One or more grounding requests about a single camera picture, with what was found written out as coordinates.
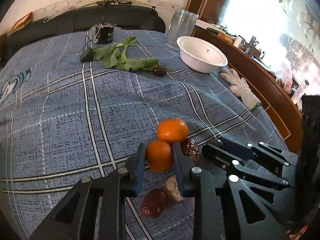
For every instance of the blue plaid tablecloth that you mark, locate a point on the blue plaid tablecloth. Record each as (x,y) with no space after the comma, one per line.
(62,119)

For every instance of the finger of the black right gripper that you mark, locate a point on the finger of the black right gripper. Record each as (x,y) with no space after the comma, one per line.
(228,207)

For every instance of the white bowl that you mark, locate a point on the white bowl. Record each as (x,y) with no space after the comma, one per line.
(200,55)

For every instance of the black cylindrical device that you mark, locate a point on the black cylindrical device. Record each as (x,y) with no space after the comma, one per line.
(104,33)

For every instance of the dark red date near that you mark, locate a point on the dark red date near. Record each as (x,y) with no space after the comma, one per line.
(190,148)

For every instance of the dark date by leaves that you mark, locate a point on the dark date by leaves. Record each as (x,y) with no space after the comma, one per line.
(159,71)

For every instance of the green leafy vegetable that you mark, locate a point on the green leafy vegetable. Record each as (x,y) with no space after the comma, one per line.
(114,55)

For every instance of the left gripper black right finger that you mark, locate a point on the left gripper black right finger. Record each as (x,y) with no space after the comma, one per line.
(260,163)

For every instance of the clear plastic cup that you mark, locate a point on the clear plastic cup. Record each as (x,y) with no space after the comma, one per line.
(182,24)

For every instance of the orange tangerine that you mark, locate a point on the orange tangerine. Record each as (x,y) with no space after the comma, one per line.
(173,130)
(159,156)

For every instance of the small black box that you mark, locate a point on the small black box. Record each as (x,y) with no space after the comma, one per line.
(86,56)

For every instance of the white glove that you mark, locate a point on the white glove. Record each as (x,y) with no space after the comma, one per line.
(239,87)

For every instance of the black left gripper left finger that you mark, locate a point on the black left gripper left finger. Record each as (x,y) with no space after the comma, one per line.
(75,214)

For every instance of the black sofa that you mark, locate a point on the black sofa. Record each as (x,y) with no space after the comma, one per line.
(123,15)

